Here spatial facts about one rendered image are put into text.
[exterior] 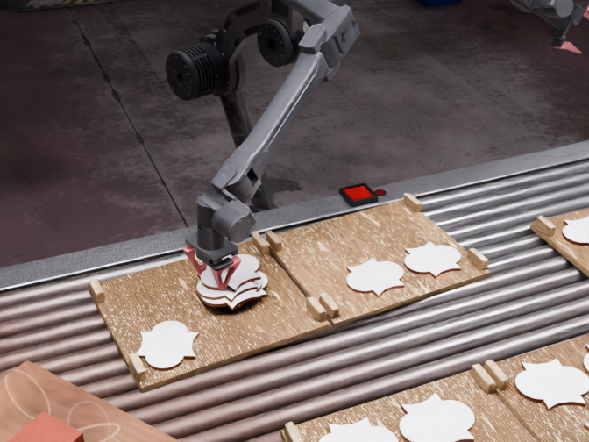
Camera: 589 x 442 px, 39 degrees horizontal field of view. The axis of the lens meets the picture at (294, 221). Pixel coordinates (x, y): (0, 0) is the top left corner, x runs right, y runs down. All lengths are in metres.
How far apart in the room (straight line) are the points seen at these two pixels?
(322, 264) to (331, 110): 2.91
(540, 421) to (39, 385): 0.89
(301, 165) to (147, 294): 2.45
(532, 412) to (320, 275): 0.56
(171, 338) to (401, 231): 0.65
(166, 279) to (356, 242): 0.46
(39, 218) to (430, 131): 2.08
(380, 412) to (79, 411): 0.54
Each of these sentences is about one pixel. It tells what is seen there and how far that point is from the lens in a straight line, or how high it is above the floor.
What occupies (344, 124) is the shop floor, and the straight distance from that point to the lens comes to 4.62.
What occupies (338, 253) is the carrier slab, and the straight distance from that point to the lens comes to 1.96.
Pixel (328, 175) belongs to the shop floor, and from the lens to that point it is 4.13.
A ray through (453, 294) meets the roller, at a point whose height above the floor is 0.91.
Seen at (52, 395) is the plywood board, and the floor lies 1.04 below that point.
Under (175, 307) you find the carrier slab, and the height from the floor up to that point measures 0.94.
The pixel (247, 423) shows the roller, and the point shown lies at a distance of 1.58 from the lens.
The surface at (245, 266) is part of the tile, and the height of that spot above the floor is 0.99.
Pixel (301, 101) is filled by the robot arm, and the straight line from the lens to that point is 1.79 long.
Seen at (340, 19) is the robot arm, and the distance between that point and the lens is 1.88.
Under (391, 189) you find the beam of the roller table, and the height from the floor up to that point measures 0.92.
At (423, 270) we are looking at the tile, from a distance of 1.92.
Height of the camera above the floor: 2.07
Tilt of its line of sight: 33 degrees down
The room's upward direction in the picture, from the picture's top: 1 degrees clockwise
